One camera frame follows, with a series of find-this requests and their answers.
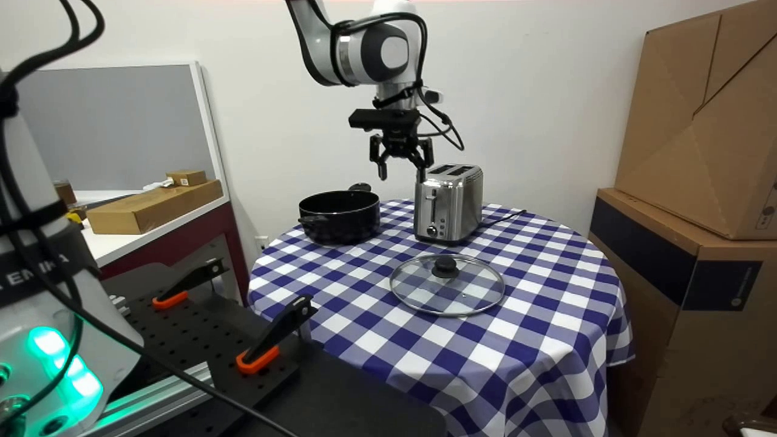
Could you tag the large cardboard box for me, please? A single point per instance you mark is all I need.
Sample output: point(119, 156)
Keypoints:
point(702, 127)

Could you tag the white shelf table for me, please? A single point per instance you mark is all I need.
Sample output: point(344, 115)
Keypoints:
point(185, 241)

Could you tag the near orange black clamp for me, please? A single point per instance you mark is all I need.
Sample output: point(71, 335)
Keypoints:
point(258, 359)

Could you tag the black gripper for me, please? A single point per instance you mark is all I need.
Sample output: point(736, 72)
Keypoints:
point(394, 134)

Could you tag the glass pot lid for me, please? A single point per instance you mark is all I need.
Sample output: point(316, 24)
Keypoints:
point(448, 285)

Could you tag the black cooking pot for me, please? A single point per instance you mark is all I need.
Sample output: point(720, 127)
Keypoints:
point(340, 218)

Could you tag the blue white checkered tablecloth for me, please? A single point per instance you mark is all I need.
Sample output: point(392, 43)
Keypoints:
point(530, 367)

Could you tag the orange black clamp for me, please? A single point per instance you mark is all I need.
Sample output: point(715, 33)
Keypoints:
point(181, 290)
point(258, 359)

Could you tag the white robot base green light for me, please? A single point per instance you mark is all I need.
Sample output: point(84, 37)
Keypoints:
point(60, 331)

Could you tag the grey whiteboard panel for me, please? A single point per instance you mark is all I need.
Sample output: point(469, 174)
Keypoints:
point(122, 127)

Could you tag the brown cardboard cabinet box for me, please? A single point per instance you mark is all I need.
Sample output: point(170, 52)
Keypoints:
point(702, 314)

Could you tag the flat cardboard box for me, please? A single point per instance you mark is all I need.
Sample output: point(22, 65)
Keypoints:
point(181, 194)

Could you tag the silver toaster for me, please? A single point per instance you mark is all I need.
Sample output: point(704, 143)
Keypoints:
point(448, 203)

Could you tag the black perforated breadboard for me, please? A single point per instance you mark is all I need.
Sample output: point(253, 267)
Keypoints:
point(305, 390)

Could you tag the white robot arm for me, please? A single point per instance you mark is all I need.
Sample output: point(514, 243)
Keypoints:
point(388, 52)

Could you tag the far orange black clamp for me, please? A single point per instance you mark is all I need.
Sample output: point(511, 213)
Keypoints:
point(181, 290)

